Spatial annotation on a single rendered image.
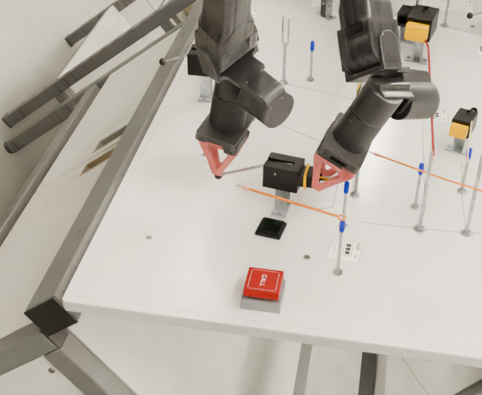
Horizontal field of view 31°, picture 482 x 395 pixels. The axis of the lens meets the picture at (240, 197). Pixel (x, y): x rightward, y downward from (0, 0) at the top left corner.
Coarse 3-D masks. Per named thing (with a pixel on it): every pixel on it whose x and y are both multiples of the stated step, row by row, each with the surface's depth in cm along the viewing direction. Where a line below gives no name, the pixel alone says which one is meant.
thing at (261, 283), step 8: (248, 272) 120; (256, 272) 120; (264, 272) 120; (272, 272) 120; (280, 272) 120; (248, 280) 119; (256, 280) 119; (264, 280) 119; (272, 280) 119; (280, 280) 119; (248, 288) 118; (256, 288) 118; (264, 288) 118; (272, 288) 118; (280, 288) 118; (256, 296) 118; (264, 296) 118; (272, 296) 117
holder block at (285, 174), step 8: (272, 152) 135; (272, 160) 134; (280, 160) 133; (288, 160) 133; (296, 160) 133; (304, 160) 133; (264, 168) 132; (272, 168) 131; (280, 168) 131; (288, 168) 131; (296, 168) 131; (264, 176) 133; (272, 176) 132; (280, 176) 132; (288, 176) 131; (296, 176) 131; (264, 184) 134; (272, 184) 133; (280, 184) 133; (288, 184) 132; (296, 184) 132; (296, 192) 133
